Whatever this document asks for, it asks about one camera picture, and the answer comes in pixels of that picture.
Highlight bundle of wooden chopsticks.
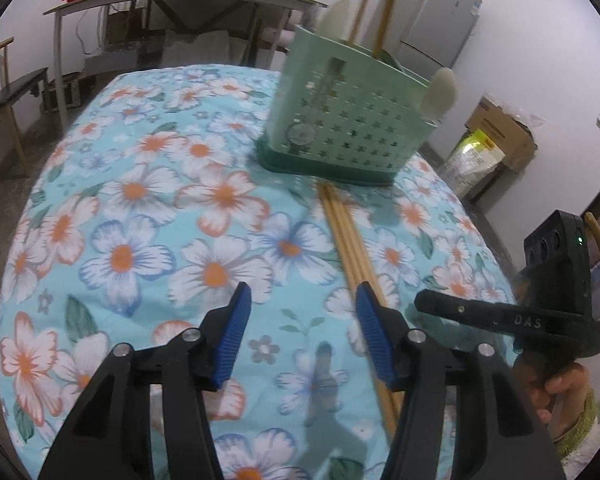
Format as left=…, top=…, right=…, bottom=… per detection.
left=317, top=182, right=406, bottom=441

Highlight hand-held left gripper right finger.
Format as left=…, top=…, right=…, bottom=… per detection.
left=355, top=281, right=568, bottom=480

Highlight pink rolled bedding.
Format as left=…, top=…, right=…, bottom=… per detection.
left=260, top=27, right=298, bottom=53

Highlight green and white bag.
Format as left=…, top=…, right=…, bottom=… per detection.
left=442, top=129, right=506, bottom=198

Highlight person's right hand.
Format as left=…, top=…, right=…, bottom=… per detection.
left=516, top=350, right=592, bottom=439

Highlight grey cloth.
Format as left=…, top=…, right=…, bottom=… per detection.
left=162, top=30, right=241, bottom=67

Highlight grey case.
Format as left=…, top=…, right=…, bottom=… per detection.
left=84, top=52, right=148, bottom=81

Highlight green plastic utensil basket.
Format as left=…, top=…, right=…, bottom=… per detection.
left=256, top=25, right=438, bottom=188

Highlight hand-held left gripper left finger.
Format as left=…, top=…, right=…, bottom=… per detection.
left=37, top=281, right=253, bottom=480

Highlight wooden chopstick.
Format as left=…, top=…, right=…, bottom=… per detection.
left=372, top=0, right=403, bottom=58
left=347, top=0, right=379, bottom=43

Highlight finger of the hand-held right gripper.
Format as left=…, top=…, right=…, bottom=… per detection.
left=414, top=290, right=507, bottom=333

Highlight grey refrigerator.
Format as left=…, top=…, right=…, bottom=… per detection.
left=392, top=0, right=483, bottom=81

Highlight white plastic soup ladle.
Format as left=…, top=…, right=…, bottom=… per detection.
left=419, top=67, right=457, bottom=123

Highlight person's right forearm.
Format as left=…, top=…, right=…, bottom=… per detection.
left=550, top=392, right=600, bottom=471

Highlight large cardboard box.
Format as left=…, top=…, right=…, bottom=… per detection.
left=464, top=96, right=538, bottom=173

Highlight blue floral blanket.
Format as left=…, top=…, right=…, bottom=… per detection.
left=0, top=65, right=523, bottom=480

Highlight white plastic rice paddle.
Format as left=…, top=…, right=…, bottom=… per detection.
left=320, top=0, right=353, bottom=43

